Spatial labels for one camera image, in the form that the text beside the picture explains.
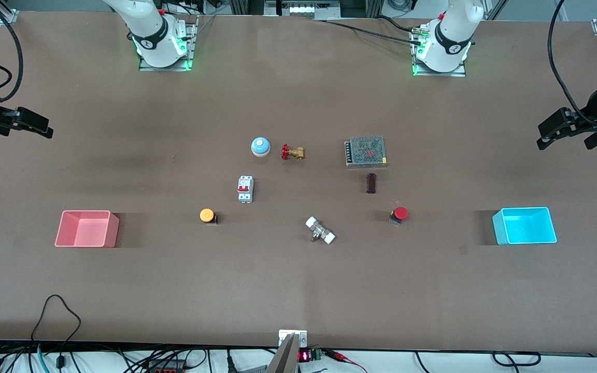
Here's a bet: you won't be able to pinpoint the pink plastic box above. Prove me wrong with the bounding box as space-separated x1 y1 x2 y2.
54 210 120 248

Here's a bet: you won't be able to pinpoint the black looped thin cable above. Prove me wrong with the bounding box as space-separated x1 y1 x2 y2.
30 294 82 373

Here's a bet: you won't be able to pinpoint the black cable on table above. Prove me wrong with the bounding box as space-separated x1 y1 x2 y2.
315 16 429 46

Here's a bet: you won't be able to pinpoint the metal valve white caps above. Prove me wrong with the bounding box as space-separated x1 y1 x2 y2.
305 216 336 245

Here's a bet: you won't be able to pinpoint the white metal bracket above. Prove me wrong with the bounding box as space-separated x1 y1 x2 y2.
278 329 308 349

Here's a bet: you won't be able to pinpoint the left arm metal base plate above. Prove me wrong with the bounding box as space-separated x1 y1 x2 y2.
411 26 468 77

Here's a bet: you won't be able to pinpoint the metal mesh power supply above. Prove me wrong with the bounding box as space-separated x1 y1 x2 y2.
344 136 388 169

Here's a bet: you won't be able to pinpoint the grey metal pole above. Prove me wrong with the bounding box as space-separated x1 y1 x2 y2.
266 333 300 373

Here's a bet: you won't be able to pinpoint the black coiled floor cable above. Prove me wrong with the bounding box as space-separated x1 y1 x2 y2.
492 351 542 368

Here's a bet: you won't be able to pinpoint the red clip lead cable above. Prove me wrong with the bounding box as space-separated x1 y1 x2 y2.
324 350 369 373

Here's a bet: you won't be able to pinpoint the grey power strip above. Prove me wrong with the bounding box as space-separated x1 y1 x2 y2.
146 360 186 373

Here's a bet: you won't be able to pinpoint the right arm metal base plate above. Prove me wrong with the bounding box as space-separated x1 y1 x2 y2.
139 16 198 72

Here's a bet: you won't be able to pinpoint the white red circuit breaker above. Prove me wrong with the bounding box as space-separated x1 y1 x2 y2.
237 176 254 204

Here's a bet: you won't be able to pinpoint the cyan plastic box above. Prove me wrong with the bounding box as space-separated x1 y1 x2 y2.
492 207 558 246

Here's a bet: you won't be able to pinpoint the metal rack frame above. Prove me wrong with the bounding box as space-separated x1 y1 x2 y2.
229 0 383 20

